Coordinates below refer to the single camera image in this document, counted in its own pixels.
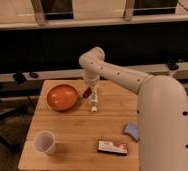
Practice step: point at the translucent plastic cup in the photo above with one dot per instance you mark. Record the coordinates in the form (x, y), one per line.
(44, 142)

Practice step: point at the orange ceramic bowl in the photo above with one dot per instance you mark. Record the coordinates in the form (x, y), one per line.
(62, 97)

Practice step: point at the wooden table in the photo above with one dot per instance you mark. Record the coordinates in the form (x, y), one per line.
(79, 130)

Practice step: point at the white toothpaste tube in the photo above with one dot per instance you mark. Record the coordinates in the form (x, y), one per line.
(93, 106)

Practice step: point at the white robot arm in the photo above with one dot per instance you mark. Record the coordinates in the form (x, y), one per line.
(162, 110)

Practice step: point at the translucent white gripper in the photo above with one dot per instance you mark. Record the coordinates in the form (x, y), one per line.
(94, 95)

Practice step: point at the blue sponge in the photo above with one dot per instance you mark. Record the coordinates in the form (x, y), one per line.
(131, 130)

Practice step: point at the black phone on ledge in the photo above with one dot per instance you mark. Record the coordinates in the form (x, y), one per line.
(19, 78)

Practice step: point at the small black object on ledge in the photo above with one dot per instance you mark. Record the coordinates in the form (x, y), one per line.
(33, 75)

